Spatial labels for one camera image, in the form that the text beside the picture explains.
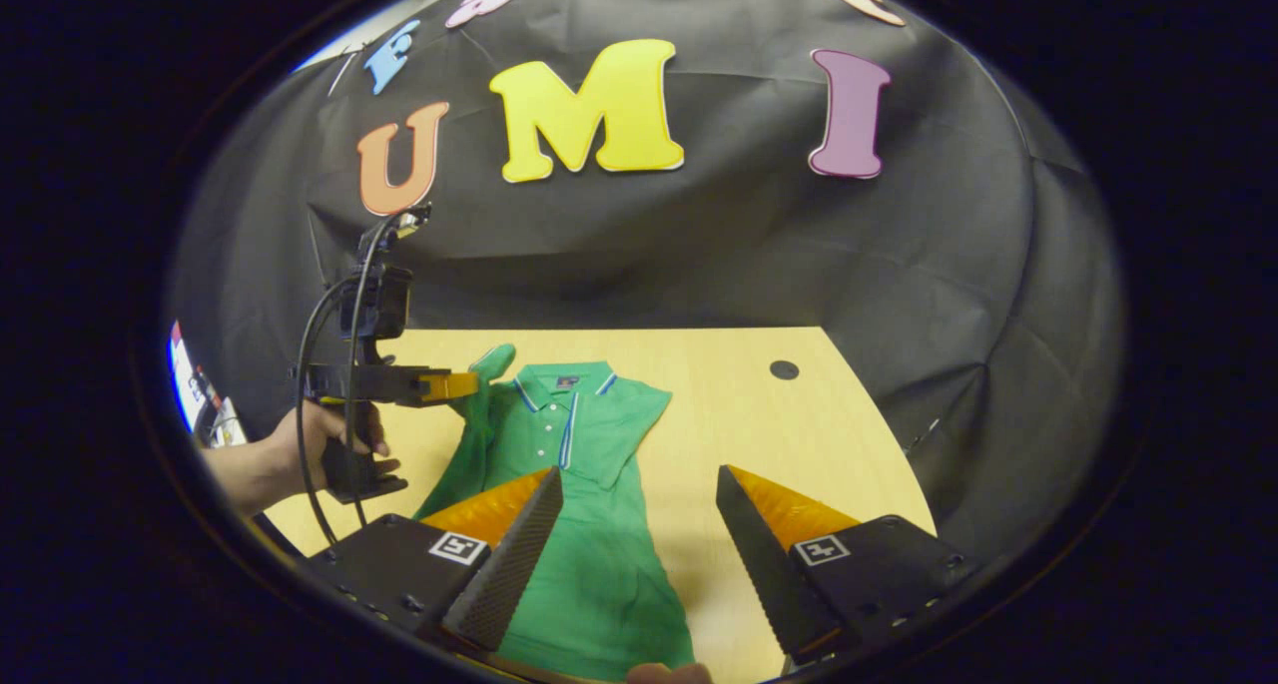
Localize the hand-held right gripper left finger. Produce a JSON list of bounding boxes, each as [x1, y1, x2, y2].
[[305, 466, 565, 655]]

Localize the green T-shirt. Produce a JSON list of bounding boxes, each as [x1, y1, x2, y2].
[[414, 342, 695, 683]]

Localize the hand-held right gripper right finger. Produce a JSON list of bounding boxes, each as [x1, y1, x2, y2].
[[715, 464, 974, 665]]

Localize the black backdrop cloth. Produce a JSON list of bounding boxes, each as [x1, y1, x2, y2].
[[165, 0, 1129, 565]]

